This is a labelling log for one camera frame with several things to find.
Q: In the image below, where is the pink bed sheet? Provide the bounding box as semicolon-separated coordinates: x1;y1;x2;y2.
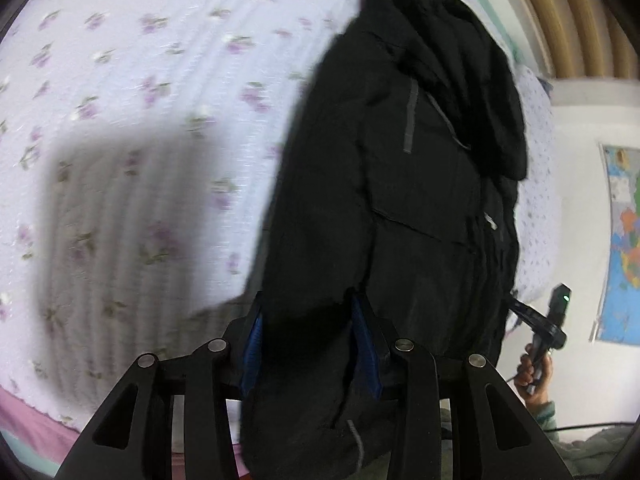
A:
0;389;251;480

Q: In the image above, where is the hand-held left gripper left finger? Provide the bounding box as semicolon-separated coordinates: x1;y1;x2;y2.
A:
52;291;267;480

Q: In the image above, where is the person's right hand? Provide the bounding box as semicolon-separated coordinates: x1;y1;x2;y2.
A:
514;349;555;407

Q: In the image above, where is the black cable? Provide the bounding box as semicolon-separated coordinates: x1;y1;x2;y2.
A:
504;372;640;435

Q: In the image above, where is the person's right forearm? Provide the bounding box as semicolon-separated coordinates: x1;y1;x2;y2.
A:
530;399;560;443

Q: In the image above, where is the grey green cloth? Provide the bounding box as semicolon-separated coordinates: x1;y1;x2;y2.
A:
549;425;638;480

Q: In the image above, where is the colourful wall map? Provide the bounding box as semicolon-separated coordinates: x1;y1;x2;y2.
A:
589;142;640;347

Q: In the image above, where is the white floral bedspread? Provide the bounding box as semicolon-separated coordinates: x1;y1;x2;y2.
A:
0;0;557;433

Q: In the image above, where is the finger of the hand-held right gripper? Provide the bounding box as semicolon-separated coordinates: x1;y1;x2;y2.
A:
507;294;552;337

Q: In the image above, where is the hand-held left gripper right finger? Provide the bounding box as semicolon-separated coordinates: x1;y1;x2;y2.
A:
347;291;574;480

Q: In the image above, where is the black hooded jacket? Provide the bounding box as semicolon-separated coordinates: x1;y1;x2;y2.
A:
239;0;532;480

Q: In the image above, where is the green bed sheet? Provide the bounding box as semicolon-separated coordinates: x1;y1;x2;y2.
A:
450;0;527;70

